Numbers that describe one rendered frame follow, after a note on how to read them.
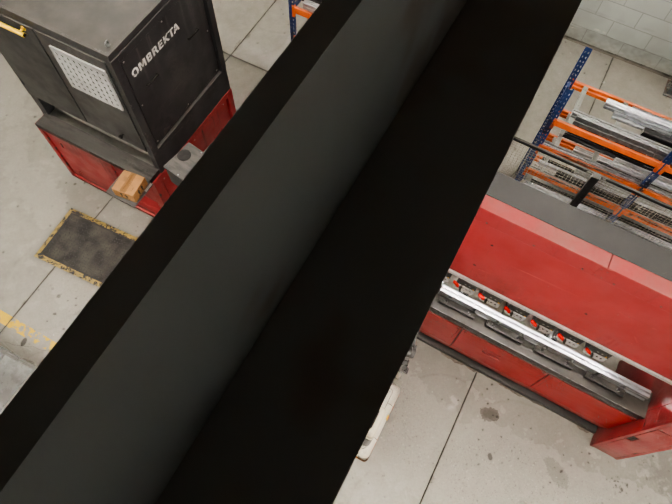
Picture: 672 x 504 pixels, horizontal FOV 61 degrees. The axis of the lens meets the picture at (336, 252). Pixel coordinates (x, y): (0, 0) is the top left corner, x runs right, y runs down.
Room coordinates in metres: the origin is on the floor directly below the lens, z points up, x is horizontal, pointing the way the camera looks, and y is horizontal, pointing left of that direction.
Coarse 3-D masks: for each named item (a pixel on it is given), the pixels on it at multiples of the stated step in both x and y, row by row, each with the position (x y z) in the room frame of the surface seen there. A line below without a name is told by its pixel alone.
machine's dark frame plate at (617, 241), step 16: (496, 176) 1.85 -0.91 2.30; (496, 192) 1.74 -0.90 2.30; (512, 192) 1.75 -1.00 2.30; (528, 192) 1.75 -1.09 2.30; (528, 208) 1.65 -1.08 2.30; (544, 208) 1.65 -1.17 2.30; (560, 208) 1.66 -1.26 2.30; (576, 208) 1.66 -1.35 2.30; (560, 224) 1.55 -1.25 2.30; (576, 224) 1.56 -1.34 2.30; (592, 224) 1.56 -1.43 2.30; (608, 224) 1.57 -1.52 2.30; (592, 240) 1.46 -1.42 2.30; (608, 240) 1.47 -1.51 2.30; (624, 240) 1.47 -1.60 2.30; (640, 240) 1.48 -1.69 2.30; (624, 256) 1.37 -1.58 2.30; (640, 256) 1.38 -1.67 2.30; (656, 256) 1.38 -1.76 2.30; (656, 272) 1.29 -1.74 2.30
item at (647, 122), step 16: (576, 112) 3.06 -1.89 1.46; (624, 112) 3.11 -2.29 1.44; (640, 112) 3.09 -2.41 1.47; (592, 128) 2.93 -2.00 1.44; (608, 128) 2.90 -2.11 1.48; (640, 128) 2.97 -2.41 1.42; (656, 128) 2.97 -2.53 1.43; (624, 144) 2.80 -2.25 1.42; (640, 144) 2.77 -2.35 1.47; (656, 144) 2.79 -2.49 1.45
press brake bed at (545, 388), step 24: (432, 312) 1.54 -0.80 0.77; (432, 336) 1.51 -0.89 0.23; (456, 336) 1.43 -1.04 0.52; (480, 336) 1.35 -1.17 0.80; (480, 360) 1.29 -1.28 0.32; (504, 360) 1.23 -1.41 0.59; (528, 360) 1.17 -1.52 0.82; (504, 384) 1.16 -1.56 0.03; (528, 384) 1.10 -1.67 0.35; (552, 384) 1.05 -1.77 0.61; (552, 408) 0.97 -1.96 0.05; (576, 408) 0.91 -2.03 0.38; (600, 408) 0.87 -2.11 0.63
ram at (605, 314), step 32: (480, 224) 1.63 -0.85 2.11; (480, 256) 1.59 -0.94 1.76; (512, 256) 1.51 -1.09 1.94; (544, 256) 1.44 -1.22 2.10; (512, 288) 1.46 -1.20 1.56; (544, 288) 1.39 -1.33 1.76; (576, 288) 1.32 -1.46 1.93; (608, 288) 1.27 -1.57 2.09; (544, 320) 1.32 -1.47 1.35; (576, 320) 1.25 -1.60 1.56; (608, 320) 1.19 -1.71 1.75; (640, 320) 1.14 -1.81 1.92; (608, 352) 1.11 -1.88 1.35; (640, 352) 1.06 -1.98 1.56
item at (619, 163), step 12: (564, 132) 3.15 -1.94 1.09; (552, 144) 3.02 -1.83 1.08; (588, 144) 3.04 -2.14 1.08; (576, 156) 2.92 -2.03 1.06; (612, 156) 2.94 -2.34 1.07; (624, 156) 2.92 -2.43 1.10; (600, 168) 2.82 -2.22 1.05; (624, 168) 2.80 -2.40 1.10; (636, 168) 2.79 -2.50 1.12; (648, 168) 2.81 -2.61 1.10; (636, 180) 2.70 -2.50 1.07; (660, 180) 2.68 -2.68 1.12; (660, 192) 2.60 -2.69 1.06
